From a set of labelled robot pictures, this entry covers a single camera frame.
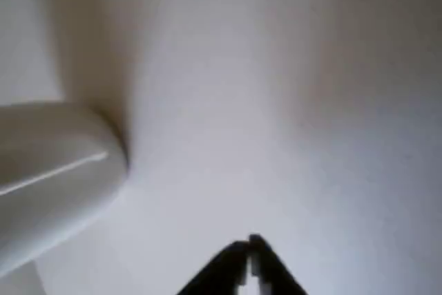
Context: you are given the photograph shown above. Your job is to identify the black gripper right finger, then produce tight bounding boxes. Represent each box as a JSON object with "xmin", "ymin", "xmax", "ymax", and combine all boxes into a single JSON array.
[{"xmin": 248, "ymin": 234, "xmax": 308, "ymax": 295}]

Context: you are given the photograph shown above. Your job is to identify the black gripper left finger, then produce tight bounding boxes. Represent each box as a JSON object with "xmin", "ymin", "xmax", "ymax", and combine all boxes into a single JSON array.
[{"xmin": 177, "ymin": 239, "xmax": 251, "ymax": 295}]

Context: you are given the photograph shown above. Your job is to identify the white ceramic mug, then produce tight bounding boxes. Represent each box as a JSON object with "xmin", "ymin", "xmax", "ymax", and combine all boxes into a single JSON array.
[{"xmin": 0, "ymin": 100, "xmax": 131, "ymax": 277}]

